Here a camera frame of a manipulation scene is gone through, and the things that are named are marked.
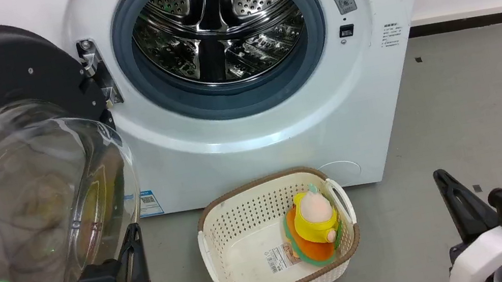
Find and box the yellow orange plush doll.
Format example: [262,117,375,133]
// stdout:
[276,179,350,272]

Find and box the white front-load washing machine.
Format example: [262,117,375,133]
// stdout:
[0,0,468,245]

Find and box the white plastic laundry basket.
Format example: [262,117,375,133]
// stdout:
[189,159,369,282]

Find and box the perforated steel drum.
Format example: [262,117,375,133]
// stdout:
[126,0,314,100]

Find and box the small printed text sticker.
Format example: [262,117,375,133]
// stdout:
[377,22,404,49]

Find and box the round white filter cover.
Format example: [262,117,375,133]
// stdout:
[317,157,365,191]

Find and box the metal door hinge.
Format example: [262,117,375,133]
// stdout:
[75,34,125,111]

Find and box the blue QR code label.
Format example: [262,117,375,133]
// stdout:
[136,188,165,218]

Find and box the black baseboard strip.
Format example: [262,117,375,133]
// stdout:
[408,11,502,40]

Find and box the paper barcode label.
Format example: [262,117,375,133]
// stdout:
[263,240,304,275]

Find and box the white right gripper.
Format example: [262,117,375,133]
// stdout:
[430,159,502,282]

